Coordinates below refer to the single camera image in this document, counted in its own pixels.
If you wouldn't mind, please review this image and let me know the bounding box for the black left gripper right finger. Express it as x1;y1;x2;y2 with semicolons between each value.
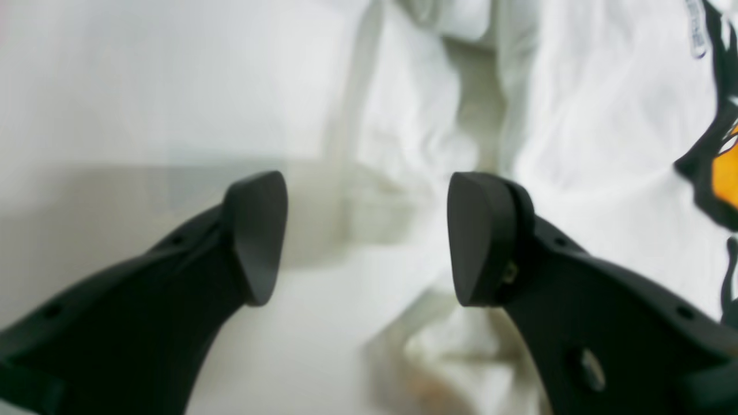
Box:
446;172;737;414

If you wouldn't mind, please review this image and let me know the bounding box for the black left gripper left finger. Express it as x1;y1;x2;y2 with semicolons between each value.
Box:
1;171;288;414

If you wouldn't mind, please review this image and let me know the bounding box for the white t-shirt with print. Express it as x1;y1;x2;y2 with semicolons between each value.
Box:
344;1;736;414

